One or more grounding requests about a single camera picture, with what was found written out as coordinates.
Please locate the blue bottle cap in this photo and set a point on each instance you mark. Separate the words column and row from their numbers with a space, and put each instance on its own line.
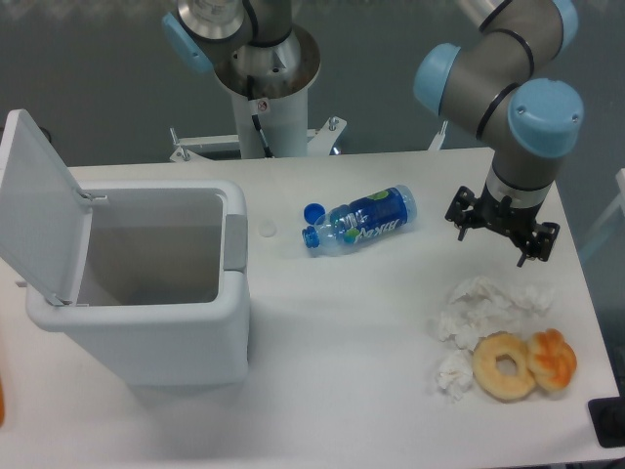
column 312, row 212

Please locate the white trash bin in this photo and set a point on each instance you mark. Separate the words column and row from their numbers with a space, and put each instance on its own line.
column 163, row 298

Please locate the plain ring donut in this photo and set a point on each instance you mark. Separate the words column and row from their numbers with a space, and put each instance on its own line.
column 499, row 366

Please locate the black device at edge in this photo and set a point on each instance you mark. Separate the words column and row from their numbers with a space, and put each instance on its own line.
column 607, row 415

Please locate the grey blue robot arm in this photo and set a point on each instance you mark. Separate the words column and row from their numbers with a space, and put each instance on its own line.
column 490, row 91

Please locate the orange object at edge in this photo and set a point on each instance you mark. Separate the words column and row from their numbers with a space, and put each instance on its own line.
column 2, row 405

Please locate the white frame at right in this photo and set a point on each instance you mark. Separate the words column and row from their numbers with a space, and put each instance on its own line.
column 606, row 225

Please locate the blue plastic bottle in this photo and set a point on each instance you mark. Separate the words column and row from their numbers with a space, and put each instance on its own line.
column 348, row 227

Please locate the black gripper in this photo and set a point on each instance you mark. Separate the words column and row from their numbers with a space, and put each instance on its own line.
column 535, row 241

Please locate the small crumpled white tissue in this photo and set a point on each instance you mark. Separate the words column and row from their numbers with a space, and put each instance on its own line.
column 455, row 375

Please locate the white round table plug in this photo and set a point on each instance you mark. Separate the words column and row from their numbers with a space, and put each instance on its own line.
column 267, row 228

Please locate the orange glazed twisted bun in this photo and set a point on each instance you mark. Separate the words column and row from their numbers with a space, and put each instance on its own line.
column 551, row 360

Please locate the white bin lid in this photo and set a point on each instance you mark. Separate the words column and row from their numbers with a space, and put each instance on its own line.
column 45, row 217

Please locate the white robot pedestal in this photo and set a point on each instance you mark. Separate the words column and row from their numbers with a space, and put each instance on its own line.
column 268, row 88

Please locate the large crumpled white tissue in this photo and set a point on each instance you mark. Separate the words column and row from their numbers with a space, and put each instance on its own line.
column 478, row 307

